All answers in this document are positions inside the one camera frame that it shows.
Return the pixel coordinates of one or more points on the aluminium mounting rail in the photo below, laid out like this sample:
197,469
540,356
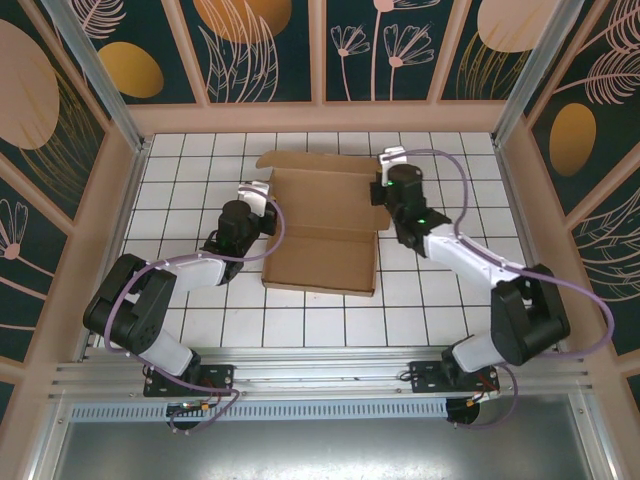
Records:
320,372

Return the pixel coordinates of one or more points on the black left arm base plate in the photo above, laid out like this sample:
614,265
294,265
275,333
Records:
220,375

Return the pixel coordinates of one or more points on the shiny metal sheet panel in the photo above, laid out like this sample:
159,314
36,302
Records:
320,450

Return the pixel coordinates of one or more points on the brown cardboard paper box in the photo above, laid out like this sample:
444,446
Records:
320,210

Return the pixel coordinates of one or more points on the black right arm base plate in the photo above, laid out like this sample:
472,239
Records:
422,377

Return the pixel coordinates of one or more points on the aluminium frame post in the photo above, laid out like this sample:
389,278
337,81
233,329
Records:
100,75
535,65

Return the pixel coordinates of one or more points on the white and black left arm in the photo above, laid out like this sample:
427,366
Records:
200,270

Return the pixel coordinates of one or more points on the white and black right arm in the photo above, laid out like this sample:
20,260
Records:
465,250

